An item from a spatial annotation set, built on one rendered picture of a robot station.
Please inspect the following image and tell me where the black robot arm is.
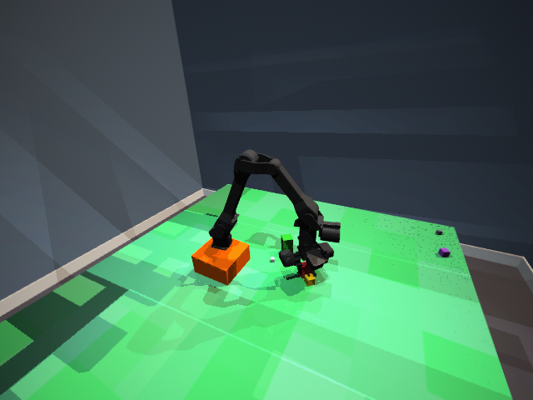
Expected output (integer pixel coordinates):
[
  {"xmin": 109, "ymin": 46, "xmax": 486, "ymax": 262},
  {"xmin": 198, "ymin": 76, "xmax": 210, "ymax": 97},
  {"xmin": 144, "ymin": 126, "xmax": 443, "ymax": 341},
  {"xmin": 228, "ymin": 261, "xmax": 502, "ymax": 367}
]
[{"xmin": 208, "ymin": 150, "xmax": 341, "ymax": 271}]

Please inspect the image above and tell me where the yellow block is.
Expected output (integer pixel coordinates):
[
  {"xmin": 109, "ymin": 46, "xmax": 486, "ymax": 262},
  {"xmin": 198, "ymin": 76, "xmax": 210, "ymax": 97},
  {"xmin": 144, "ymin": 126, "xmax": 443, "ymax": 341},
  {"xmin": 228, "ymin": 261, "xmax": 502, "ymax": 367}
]
[{"xmin": 304, "ymin": 273, "xmax": 316, "ymax": 287}]

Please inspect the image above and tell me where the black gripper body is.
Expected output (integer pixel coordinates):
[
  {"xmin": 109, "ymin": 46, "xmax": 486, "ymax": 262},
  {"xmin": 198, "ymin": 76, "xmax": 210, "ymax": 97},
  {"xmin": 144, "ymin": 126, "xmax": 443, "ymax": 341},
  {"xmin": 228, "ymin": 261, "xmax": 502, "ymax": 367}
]
[{"xmin": 279, "ymin": 236, "xmax": 334, "ymax": 268}]

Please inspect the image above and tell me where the small purple block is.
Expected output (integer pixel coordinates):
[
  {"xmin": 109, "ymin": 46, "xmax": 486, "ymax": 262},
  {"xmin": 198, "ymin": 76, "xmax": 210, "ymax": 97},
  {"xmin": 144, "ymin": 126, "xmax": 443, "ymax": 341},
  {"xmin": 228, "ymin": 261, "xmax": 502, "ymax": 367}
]
[{"xmin": 439, "ymin": 247, "xmax": 451, "ymax": 257}]

